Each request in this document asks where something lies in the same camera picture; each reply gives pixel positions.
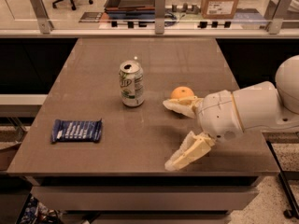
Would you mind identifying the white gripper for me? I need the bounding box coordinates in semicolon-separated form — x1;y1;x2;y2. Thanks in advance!
163;91;244;171

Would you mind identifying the blue rxbar wrapper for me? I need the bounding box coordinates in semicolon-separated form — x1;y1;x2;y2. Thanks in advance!
51;119;102;143

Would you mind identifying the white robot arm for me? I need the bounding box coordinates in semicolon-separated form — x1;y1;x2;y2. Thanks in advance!
163;55;299;171

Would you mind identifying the orange fruit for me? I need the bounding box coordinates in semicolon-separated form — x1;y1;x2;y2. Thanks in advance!
170;86;194;99

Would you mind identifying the green white soda can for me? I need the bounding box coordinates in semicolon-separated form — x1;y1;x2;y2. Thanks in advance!
119;60;144;107

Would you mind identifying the cardboard box with label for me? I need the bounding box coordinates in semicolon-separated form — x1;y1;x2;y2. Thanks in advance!
201;0;239;19

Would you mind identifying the black cart leg with wheel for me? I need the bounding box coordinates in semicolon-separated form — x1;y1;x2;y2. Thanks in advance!
266;141;299;219

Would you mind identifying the grey table drawer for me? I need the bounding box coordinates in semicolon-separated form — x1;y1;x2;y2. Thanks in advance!
32;186;258;211

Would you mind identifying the middle metal railing post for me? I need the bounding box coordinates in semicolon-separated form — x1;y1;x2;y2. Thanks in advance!
155;0;165;35

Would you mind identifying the metal railing post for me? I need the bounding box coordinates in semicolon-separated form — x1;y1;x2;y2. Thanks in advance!
155;0;165;35
264;0;293;35
30;0;53;34

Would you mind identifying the right metal railing post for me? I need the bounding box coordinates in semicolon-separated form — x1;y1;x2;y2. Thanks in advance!
264;0;293;35

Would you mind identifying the left metal railing post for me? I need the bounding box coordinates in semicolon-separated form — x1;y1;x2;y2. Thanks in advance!
30;0;53;34

